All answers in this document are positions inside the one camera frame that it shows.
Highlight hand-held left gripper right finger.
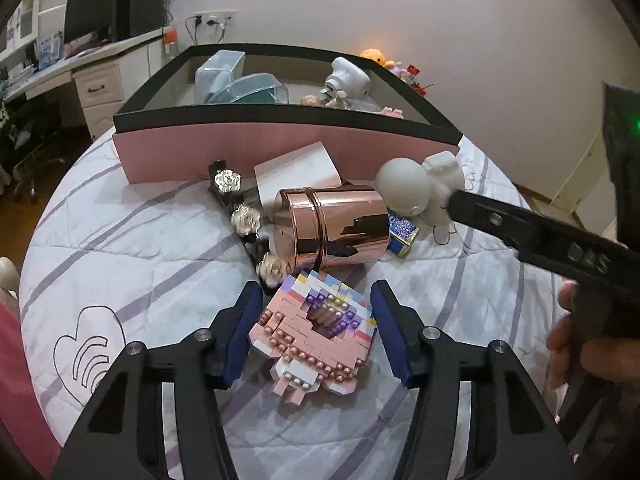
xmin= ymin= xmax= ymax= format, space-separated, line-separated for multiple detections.
xmin=370 ymin=280 xmax=563 ymax=480

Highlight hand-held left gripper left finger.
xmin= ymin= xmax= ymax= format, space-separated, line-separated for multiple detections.
xmin=50 ymin=280 xmax=264 ymax=480

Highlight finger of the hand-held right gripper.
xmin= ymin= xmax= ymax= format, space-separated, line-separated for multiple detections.
xmin=445 ymin=188 xmax=640 ymax=287

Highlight pink brick figure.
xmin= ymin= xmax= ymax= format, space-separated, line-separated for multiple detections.
xmin=248 ymin=269 xmax=377 ymax=394

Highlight white plaster figurine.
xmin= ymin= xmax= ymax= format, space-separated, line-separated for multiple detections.
xmin=375 ymin=150 xmax=469 ymax=239

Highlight pink box with dark rim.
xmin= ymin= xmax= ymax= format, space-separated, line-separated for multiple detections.
xmin=112 ymin=43 xmax=464 ymax=187

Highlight pink-haired doll figure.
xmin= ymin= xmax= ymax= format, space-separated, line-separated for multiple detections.
xmin=300 ymin=90 xmax=352 ymax=109

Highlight white instant camera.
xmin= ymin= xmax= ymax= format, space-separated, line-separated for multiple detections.
xmin=323 ymin=57 xmax=372 ymax=104

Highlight clear teal plastic container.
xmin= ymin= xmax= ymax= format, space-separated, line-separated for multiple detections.
xmin=207 ymin=73 xmax=291 ymax=106

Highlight translucent plastic box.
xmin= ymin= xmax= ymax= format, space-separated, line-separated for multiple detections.
xmin=194 ymin=50 xmax=246 ymax=105

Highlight person's right hand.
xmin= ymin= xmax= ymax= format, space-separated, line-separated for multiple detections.
xmin=547 ymin=290 xmax=640 ymax=389

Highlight small blue glitter box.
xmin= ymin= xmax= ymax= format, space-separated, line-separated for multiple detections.
xmin=387 ymin=212 xmax=422 ymax=259

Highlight rose gold tin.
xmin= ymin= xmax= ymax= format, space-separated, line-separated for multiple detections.
xmin=272 ymin=186 xmax=391 ymax=272

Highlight black hair clip white flowers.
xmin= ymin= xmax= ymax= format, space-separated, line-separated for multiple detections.
xmin=208 ymin=159 xmax=292 ymax=292

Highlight white cup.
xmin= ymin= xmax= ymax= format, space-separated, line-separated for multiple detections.
xmin=253 ymin=142 xmax=343 ymax=212

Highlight red storage box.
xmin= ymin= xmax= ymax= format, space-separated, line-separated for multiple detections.
xmin=402 ymin=64 xmax=437 ymax=94

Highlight pink blanket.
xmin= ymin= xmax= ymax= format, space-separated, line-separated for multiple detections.
xmin=0 ymin=299 xmax=57 ymax=480

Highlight yellow octopus plush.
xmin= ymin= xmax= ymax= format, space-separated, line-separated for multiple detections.
xmin=360 ymin=48 xmax=396 ymax=69

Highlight black office chair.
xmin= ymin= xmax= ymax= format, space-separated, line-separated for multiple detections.
xmin=0 ymin=104 xmax=69 ymax=204

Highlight white desk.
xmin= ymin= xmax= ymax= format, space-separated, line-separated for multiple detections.
xmin=0 ymin=27 xmax=167 ymax=142

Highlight black computer tower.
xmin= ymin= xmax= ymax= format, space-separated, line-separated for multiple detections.
xmin=115 ymin=0 xmax=168 ymax=39

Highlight black computer monitor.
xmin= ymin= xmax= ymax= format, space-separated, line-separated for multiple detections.
xmin=63 ymin=0 xmax=121 ymax=46

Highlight white glass-door cabinet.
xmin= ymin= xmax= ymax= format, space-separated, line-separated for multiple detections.
xmin=0 ymin=0 xmax=42 ymax=56

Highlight white bed frame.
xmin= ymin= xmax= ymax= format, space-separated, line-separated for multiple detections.
xmin=0 ymin=257 xmax=21 ymax=302

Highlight white wall outlet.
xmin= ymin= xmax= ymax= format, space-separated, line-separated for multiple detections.
xmin=193 ymin=8 xmax=239 ymax=29

